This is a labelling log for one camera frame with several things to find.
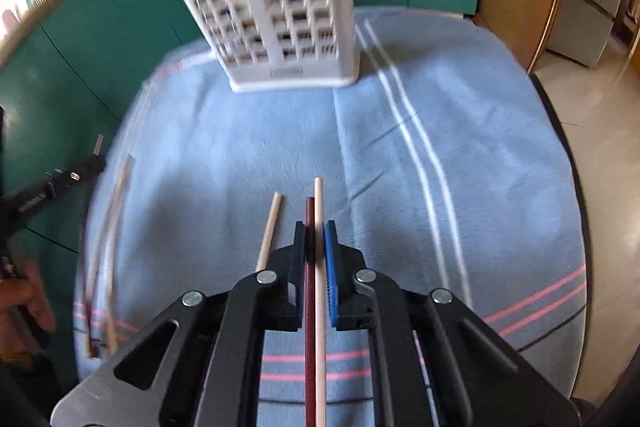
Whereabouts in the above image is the white plastic utensil basket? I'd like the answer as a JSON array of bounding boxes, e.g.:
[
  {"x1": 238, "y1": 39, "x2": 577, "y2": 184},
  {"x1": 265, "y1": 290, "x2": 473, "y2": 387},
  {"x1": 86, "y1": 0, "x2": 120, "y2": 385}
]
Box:
[{"x1": 165, "y1": 0, "x2": 361, "y2": 94}]

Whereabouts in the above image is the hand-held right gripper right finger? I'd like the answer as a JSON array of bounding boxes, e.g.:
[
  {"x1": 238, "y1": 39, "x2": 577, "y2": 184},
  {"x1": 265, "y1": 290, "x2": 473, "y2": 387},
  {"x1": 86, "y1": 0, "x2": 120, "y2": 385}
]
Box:
[{"x1": 322, "y1": 219, "x2": 583, "y2": 427}]

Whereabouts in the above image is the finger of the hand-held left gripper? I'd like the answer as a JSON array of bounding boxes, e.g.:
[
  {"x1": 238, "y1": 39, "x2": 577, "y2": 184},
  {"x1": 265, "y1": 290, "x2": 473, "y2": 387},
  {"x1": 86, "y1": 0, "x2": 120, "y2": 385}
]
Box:
[{"x1": 15, "y1": 155, "x2": 107, "y2": 215}]

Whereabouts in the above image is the light wooden chopstick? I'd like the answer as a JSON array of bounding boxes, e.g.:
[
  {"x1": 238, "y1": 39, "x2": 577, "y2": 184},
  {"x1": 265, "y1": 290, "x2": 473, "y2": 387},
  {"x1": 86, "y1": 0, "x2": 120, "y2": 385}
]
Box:
[
  {"x1": 255, "y1": 192, "x2": 283, "y2": 273},
  {"x1": 313, "y1": 177, "x2": 328, "y2": 427},
  {"x1": 84, "y1": 154, "x2": 136, "y2": 358},
  {"x1": 102, "y1": 217, "x2": 121, "y2": 356}
]

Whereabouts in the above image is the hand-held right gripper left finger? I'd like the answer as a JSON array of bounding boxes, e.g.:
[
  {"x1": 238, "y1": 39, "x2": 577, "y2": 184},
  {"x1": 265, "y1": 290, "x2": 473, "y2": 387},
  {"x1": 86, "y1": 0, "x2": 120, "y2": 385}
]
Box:
[{"x1": 50, "y1": 221, "x2": 307, "y2": 427}]

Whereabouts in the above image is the dark red chopstick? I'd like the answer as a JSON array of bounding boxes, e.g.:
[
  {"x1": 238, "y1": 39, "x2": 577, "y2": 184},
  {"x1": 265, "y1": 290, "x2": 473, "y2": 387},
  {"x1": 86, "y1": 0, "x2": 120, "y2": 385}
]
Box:
[{"x1": 303, "y1": 197, "x2": 318, "y2": 427}]

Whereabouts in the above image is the person's left hand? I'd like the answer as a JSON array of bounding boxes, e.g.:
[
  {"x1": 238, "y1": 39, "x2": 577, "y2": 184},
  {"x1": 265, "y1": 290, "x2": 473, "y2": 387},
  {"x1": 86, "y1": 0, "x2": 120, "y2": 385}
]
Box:
[{"x1": 0, "y1": 259, "x2": 57, "y2": 358}]

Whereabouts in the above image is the blue striped cloth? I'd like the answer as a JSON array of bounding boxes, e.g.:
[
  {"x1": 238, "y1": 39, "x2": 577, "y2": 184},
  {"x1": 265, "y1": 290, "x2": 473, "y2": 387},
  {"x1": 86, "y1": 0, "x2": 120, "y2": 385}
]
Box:
[{"x1": 72, "y1": 7, "x2": 588, "y2": 427}]

